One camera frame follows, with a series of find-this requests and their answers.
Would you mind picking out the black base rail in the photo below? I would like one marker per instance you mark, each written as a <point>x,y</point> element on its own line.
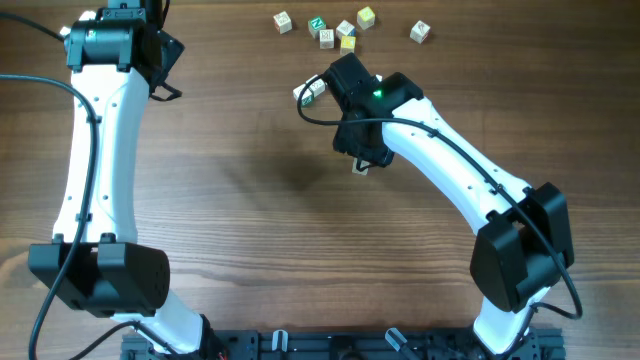
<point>444,343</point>

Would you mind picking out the yellow block middle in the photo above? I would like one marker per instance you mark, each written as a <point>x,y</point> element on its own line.
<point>347,45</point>

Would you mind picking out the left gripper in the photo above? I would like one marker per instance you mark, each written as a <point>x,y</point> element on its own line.
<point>177,51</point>

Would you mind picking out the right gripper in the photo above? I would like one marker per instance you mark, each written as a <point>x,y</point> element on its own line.
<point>342,144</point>

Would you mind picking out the green N block top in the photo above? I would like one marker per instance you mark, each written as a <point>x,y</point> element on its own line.
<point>315,25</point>

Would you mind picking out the white block far right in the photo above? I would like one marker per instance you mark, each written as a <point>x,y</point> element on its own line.
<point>420,31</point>

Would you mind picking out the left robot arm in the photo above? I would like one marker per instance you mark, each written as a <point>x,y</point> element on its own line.
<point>117,56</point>

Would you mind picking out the yellow block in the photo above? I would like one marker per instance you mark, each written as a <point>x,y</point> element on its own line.
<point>347,45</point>
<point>366,18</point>

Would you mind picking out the white plain wooden block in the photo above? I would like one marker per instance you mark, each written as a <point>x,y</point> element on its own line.
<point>316,85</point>

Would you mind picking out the yellow block top right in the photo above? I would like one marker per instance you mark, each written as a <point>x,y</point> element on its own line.
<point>366,18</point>

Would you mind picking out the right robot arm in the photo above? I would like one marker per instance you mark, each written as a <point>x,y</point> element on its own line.
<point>523,243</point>

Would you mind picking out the red letter A block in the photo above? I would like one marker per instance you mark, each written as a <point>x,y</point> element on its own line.
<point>360,167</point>

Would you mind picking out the white block green side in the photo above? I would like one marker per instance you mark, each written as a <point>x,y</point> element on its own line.
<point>304,95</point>

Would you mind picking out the white block blue side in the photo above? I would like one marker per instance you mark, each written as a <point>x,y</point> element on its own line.
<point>345,28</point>

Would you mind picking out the white block red side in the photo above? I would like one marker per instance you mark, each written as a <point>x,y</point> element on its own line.
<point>283,22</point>

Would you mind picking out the white block brown drawing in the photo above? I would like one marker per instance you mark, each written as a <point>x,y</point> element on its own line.
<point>326,39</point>

